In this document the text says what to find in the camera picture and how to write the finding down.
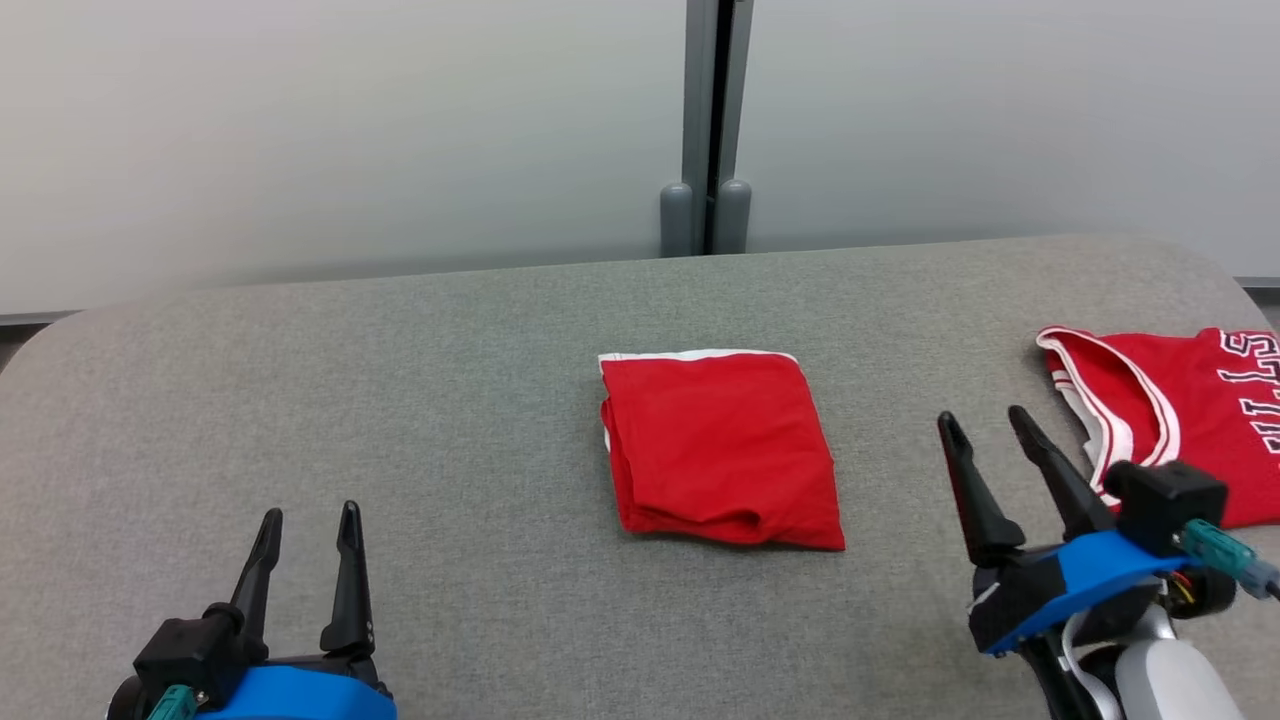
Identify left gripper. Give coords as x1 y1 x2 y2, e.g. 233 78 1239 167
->
228 500 393 693

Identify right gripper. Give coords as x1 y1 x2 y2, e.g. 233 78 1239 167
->
936 404 1118 656

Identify red Bulls basketball jersey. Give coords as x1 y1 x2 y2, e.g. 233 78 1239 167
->
1035 325 1280 529

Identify red Bulls basketball shorts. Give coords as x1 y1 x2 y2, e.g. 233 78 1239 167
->
597 348 847 553

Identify grey fabric sofa seat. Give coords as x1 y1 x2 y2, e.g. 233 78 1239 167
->
0 235 1280 720

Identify blue left camera mount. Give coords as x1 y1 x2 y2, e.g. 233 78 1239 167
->
197 664 398 720

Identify teal left camera connector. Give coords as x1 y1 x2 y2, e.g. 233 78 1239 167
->
146 684 198 720

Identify teal camera connector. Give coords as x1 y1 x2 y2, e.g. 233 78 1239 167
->
1178 519 1280 602
146 684 198 720

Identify teal right camera connector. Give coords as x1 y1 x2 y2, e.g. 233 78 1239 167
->
1178 519 1280 602

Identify grey cylindrical post foot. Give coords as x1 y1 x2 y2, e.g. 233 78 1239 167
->
659 182 695 258
714 179 753 255

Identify grey metal partition post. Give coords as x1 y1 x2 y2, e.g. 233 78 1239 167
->
683 0 756 256

